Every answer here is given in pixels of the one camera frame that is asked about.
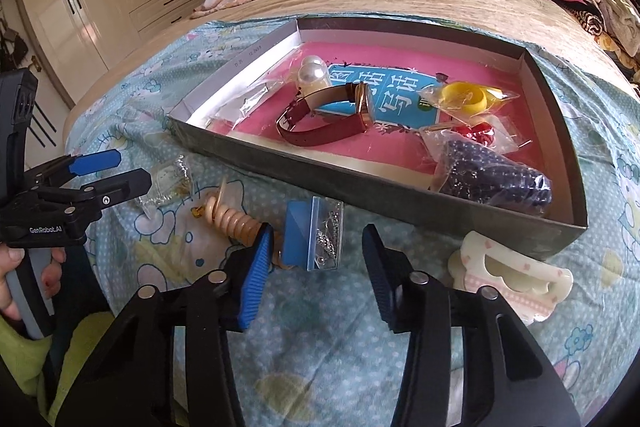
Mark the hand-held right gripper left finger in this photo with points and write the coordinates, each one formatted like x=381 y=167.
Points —
x=255 y=277

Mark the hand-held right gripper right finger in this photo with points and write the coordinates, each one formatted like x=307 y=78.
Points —
x=380 y=272

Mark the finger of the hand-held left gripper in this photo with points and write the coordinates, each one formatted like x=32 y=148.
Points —
x=120 y=189
x=95 y=162

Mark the clear hair clip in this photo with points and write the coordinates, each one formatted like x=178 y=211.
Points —
x=167 y=184

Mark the small blue jewelry box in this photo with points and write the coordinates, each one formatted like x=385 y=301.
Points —
x=300 y=232

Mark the grey cardboard box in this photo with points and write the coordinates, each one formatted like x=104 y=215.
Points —
x=350 y=202

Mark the brown leather wristwatch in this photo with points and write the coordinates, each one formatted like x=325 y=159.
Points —
x=320 y=134

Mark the pearl hair claw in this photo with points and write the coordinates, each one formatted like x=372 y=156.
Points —
x=310 y=67

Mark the person's left forearm green sleeve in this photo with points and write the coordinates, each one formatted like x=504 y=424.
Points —
x=15 y=357

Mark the person's left hand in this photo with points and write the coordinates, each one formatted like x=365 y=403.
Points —
x=7 y=282

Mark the cartoon cat printed sheet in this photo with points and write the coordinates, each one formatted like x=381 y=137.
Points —
x=325 y=357

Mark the white pink dotted hair clip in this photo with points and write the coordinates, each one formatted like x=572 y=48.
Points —
x=520 y=287

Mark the black bag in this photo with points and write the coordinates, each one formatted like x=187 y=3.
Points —
x=12 y=44

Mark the earring card in clear bag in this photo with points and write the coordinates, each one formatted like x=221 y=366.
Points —
x=240 y=107

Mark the red beads in clear bag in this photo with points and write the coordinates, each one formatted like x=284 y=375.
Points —
x=480 y=132

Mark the pile of clothes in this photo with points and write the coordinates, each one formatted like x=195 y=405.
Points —
x=590 y=7

